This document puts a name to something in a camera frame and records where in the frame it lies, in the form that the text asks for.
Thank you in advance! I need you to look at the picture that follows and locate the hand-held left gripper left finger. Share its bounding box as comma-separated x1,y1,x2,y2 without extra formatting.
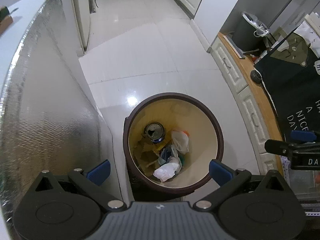
32,159,127,212

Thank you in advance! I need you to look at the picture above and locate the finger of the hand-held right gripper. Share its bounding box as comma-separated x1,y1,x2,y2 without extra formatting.
264,139,301,156
291,130,316,142

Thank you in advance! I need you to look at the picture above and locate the crushed blue drink can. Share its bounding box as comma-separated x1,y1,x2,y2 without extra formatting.
143,122,166,145

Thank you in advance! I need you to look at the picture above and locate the white perforated basket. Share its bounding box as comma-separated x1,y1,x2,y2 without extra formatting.
280,154,320,217

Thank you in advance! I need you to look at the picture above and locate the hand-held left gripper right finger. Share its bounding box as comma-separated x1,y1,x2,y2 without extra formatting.
192,159,288,212

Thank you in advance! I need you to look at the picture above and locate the white refrigerator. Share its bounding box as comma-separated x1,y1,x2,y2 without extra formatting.
68,0,98,56

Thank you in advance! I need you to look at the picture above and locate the grey bin with white liner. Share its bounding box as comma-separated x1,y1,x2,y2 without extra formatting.
231,11,271,53

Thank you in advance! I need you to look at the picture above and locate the clear plastic bag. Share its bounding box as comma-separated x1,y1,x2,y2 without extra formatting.
171,130,191,155

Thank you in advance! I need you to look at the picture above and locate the teal tissue packet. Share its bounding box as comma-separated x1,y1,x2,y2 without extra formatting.
170,144,186,167

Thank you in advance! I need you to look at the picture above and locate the brown cardboard piece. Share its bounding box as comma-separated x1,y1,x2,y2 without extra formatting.
138,142,162,175

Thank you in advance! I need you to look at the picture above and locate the low white cabinet wooden top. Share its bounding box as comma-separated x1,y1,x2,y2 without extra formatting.
207,31,287,178

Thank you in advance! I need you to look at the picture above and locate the yellow bin with brown rim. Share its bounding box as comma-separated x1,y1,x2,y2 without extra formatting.
122,92,225,201

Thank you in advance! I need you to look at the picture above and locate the white plastic bag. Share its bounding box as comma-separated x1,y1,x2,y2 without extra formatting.
153,156,182,183

